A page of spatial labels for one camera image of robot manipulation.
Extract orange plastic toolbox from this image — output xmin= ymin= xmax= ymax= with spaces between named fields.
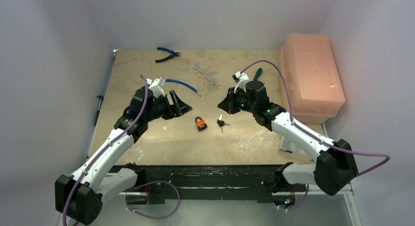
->
xmin=280 ymin=33 xmax=345 ymax=123

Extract small silver wrench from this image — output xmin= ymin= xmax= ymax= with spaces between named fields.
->
xmin=193 ymin=65 xmax=217 ymax=85

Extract blue handled pliers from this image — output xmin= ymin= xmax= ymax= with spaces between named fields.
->
xmin=155 ymin=47 xmax=181 ymax=64

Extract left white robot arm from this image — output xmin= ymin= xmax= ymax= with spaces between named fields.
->
xmin=55 ymin=87 xmax=192 ymax=226

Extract orange black padlock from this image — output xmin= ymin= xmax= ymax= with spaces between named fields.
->
xmin=195 ymin=116 xmax=208 ymax=132

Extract black handled tool at edge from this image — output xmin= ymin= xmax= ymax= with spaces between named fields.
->
xmin=94 ymin=95 xmax=104 ymax=126

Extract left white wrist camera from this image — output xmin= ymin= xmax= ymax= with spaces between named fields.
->
xmin=146 ymin=77 xmax=166 ymax=98

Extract clear plastic bags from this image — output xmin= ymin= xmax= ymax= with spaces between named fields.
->
xmin=280 ymin=137 xmax=306 ymax=157

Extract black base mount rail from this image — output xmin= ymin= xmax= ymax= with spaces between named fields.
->
xmin=109 ymin=163 xmax=306 ymax=204

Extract green handled screwdriver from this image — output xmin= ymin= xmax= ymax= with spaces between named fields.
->
xmin=254 ymin=68 xmax=263 ymax=81

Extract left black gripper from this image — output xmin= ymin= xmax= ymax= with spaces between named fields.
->
xmin=145 ymin=90 xmax=191 ymax=122

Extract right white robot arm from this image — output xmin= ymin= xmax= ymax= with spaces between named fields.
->
xmin=217 ymin=81 xmax=358 ymax=196

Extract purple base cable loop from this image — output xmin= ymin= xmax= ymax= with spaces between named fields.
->
xmin=125 ymin=181 xmax=181 ymax=220

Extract blue cable lock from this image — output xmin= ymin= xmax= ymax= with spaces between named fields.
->
xmin=129 ymin=78 xmax=202 ymax=112

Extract black padlock keys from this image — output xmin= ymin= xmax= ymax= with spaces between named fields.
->
xmin=216 ymin=114 xmax=230 ymax=133

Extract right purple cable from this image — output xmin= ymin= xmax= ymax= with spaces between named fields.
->
xmin=240 ymin=60 xmax=391 ymax=177

